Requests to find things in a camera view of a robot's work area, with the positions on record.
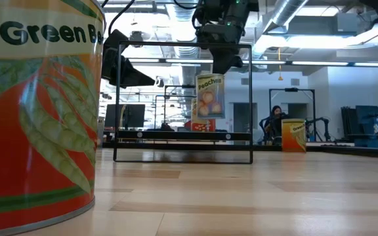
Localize silver ventilation duct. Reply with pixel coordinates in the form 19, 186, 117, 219
262, 0, 310, 27
174, 3, 203, 86

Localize black aluminium table frame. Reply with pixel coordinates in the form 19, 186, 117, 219
100, 140, 378, 161

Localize wooden shelf with black frame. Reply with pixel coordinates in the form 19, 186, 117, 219
112, 40, 254, 165

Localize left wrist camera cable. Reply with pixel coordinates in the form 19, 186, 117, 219
108, 0, 137, 36

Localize tin can yellow red label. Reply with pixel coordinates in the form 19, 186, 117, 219
190, 96, 217, 132

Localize black metal frame stand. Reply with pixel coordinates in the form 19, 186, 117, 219
269, 87, 316, 142
154, 84, 197, 130

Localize blue and black workstation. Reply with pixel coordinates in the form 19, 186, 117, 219
341, 104, 378, 149

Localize yellow hanging pendant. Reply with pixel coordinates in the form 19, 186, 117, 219
276, 47, 284, 82

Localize black monitor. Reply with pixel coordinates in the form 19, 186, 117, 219
104, 104, 146, 129

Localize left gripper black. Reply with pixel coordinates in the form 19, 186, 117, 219
102, 29, 156, 89

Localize orange green beans can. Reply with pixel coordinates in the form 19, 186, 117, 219
281, 118, 307, 153
0, 0, 107, 236

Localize peaches can blue label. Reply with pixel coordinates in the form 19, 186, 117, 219
194, 73, 226, 120

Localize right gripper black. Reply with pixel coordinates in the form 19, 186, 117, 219
192, 0, 259, 75

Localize person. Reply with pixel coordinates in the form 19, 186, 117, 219
263, 104, 290, 146

